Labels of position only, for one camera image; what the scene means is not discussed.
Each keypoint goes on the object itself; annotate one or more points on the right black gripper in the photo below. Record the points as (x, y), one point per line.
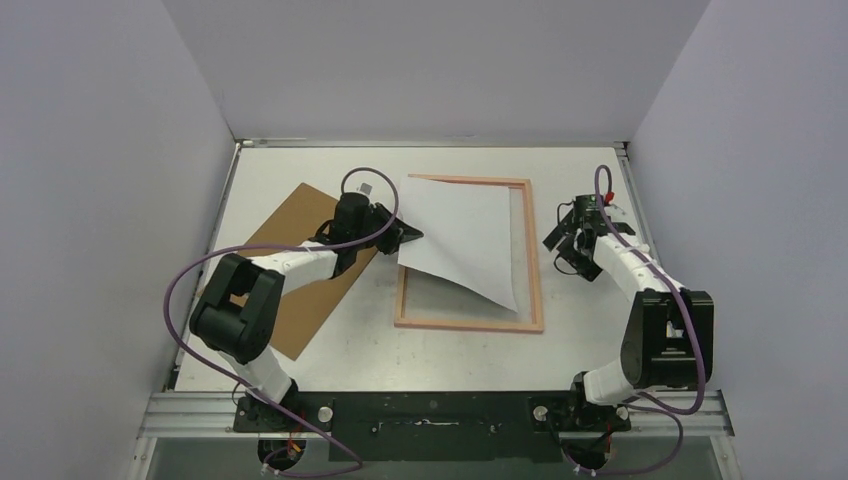
(568, 237)

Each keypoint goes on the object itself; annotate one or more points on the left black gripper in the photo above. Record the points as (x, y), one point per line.
(398, 234)

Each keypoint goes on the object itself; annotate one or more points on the seascape photo print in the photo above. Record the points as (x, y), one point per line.
(467, 235)

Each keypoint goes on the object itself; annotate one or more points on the pink wooden picture frame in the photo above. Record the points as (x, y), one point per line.
(429, 302)

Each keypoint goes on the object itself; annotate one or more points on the brown cardboard backing board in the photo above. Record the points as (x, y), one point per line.
(309, 296)

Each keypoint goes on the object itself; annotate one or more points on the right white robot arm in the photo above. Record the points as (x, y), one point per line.
(665, 355)

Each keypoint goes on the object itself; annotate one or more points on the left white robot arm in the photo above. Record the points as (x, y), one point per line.
(237, 310)

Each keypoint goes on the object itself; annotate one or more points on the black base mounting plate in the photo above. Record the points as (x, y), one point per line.
(464, 426)

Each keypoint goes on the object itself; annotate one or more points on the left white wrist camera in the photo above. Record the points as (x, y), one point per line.
(364, 188)

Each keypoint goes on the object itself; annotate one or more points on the aluminium rail front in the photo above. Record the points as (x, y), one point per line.
(224, 435)

